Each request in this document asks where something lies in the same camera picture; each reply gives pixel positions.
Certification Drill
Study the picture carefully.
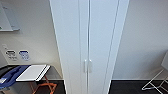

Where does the white wall notice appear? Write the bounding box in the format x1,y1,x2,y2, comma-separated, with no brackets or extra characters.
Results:
5,49,18,62

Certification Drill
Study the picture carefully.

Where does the pale wall-mounted shelf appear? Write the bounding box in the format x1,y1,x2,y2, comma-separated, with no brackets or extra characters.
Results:
0,3,21,33

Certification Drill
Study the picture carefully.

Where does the orange table frame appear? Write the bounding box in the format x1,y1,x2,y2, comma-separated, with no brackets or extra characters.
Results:
29,74,58,94

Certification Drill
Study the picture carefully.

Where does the white wardrobe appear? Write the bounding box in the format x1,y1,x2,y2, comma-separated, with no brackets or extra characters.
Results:
49,0,130,94

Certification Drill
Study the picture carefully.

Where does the white table top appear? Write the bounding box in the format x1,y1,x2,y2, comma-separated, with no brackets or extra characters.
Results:
15,64,51,83

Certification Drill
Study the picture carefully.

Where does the white door handle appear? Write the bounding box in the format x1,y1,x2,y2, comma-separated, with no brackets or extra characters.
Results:
83,59,88,74
88,59,94,74

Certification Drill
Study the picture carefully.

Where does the blue wall notice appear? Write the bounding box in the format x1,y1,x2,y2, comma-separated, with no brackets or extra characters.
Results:
18,49,31,62

